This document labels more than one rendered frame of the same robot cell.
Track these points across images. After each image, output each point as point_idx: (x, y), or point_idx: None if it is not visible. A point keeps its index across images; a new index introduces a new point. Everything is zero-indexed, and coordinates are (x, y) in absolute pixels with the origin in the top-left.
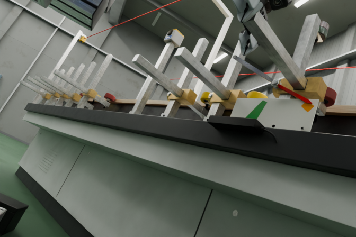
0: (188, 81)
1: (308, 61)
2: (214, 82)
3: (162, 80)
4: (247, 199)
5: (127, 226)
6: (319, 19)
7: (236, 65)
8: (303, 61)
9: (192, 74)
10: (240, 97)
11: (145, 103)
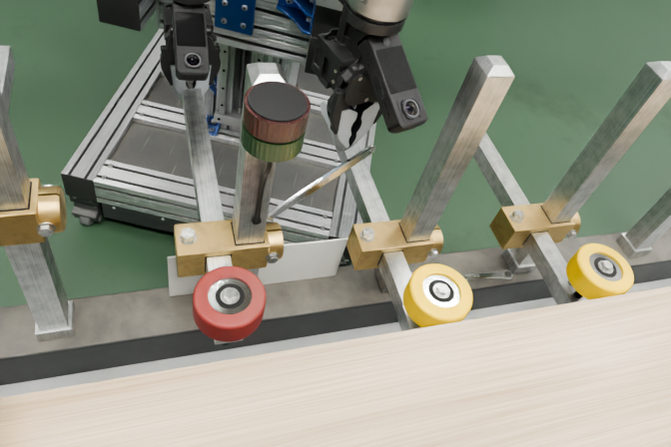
0: (566, 193)
1: (240, 198)
2: (353, 191)
3: (481, 167)
4: None
5: None
6: (249, 84)
7: (423, 175)
8: (236, 193)
9: (580, 178)
10: (351, 239)
11: (653, 228)
